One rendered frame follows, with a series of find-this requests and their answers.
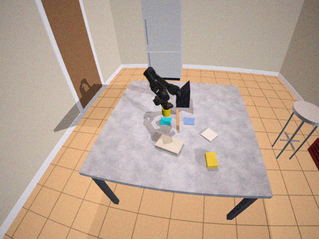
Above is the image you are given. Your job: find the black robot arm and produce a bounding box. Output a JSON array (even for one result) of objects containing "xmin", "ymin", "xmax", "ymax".
[{"xmin": 143, "ymin": 67, "xmax": 184, "ymax": 106}]

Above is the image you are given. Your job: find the white flat square tile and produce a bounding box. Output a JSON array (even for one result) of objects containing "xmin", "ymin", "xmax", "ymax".
[{"xmin": 200, "ymin": 128, "xmax": 218, "ymax": 142}]

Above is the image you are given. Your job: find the yellow rectangular block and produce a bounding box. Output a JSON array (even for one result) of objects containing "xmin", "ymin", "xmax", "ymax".
[{"xmin": 205, "ymin": 152, "xmax": 218, "ymax": 168}]

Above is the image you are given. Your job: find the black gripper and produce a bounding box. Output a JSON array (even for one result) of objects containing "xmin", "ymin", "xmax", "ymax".
[{"xmin": 155, "ymin": 95, "xmax": 173, "ymax": 110}]

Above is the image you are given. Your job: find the beige flat block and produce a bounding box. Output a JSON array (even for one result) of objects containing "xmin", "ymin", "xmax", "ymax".
[{"xmin": 155, "ymin": 134, "xmax": 184, "ymax": 156}]

